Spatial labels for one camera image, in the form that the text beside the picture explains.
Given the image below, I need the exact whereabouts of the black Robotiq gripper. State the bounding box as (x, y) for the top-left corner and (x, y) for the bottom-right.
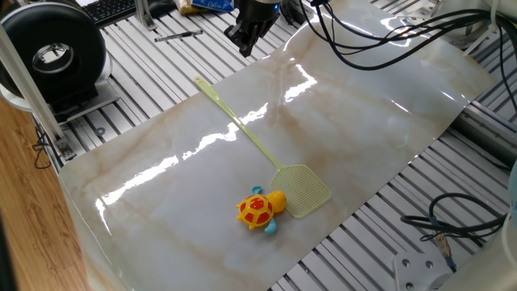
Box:
(224, 0), (282, 57)

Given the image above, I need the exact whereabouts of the pale green plastic flyswatter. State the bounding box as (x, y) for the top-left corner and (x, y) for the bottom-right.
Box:
(193, 75), (333, 220)

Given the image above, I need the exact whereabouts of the blue printed box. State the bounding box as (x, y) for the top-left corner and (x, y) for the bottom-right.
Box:
(189, 0), (237, 12)

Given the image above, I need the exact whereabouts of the yellow snack packet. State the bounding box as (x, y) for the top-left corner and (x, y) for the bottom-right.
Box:
(176, 0), (203, 16)

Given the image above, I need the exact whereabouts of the black silver pen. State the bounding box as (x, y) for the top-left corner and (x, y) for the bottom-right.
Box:
(153, 28), (204, 43)

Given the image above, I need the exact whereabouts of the dark rounded object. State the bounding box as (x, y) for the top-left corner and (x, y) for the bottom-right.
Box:
(147, 0), (179, 19)

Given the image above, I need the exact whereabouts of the short aluminium upright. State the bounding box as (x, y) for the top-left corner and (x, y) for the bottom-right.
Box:
(132, 0), (158, 32)

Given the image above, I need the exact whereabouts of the black computer keyboard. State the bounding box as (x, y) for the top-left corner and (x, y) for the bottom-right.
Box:
(80, 0), (138, 27)

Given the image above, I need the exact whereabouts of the glossy marble pattern mat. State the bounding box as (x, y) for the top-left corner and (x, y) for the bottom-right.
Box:
(58, 0), (498, 291)

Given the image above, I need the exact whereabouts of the silver perforated metal plate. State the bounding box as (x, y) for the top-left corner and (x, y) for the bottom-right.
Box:
(403, 0), (442, 20)

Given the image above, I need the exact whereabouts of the yellow red turtle toy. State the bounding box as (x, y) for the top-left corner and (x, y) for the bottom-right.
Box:
(235, 185), (288, 235)

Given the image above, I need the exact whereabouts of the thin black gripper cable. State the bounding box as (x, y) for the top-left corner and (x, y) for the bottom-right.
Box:
(310, 0), (502, 56)

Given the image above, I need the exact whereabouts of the thick black gripper cable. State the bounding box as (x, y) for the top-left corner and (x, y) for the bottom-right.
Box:
(298, 0), (492, 72)

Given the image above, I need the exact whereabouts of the grey fan base plate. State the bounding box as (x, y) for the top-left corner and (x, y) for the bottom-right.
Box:
(0, 52), (121, 124)

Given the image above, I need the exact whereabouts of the aluminium frame post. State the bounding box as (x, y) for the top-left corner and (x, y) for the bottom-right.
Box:
(0, 23), (78, 161)

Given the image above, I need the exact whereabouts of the thin black floor cable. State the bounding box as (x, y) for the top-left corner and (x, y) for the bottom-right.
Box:
(31, 123), (53, 170)

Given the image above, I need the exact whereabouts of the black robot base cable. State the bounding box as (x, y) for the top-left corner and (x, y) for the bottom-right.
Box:
(400, 192), (508, 246)

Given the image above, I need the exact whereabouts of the black hanging cable bundle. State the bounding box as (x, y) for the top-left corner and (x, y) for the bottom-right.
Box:
(494, 11), (517, 116)

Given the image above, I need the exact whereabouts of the metal cable connector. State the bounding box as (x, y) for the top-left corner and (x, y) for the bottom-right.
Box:
(433, 231), (458, 271)

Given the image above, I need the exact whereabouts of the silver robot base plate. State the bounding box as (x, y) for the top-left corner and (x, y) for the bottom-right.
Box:
(393, 250), (454, 291)

